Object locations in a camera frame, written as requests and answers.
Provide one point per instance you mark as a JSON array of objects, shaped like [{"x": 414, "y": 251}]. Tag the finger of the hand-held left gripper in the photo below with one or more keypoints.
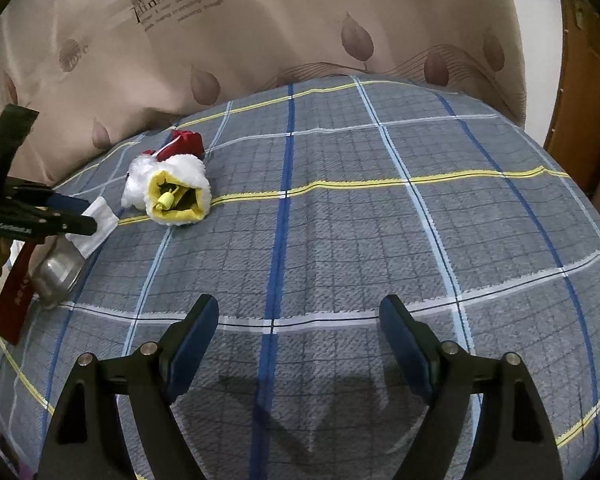
[
  {"x": 75, "y": 225},
  {"x": 65, "y": 202}
]

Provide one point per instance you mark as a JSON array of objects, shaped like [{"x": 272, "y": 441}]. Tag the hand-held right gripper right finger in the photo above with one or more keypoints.
[{"x": 405, "y": 345}]

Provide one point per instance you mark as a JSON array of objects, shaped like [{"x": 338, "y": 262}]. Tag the white cloth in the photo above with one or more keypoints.
[{"x": 97, "y": 225}]

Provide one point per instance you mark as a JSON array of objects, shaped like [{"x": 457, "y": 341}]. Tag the grey plaid cloth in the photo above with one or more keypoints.
[{"x": 330, "y": 210}]

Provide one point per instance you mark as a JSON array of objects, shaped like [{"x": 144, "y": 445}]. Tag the red tin box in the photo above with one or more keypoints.
[{"x": 12, "y": 305}]

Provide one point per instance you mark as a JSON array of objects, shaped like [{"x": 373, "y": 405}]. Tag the white fluffy yellow-lined sock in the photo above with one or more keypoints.
[{"x": 175, "y": 185}]

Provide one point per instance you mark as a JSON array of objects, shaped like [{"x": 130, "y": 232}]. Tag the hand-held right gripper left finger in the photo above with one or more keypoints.
[{"x": 195, "y": 345}]

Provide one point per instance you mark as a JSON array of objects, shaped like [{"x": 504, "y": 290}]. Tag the steel bowl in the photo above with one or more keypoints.
[{"x": 55, "y": 275}]

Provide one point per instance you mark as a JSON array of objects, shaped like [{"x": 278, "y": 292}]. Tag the beige leaf print curtain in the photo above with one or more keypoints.
[{"x": 230, "y": 35}]

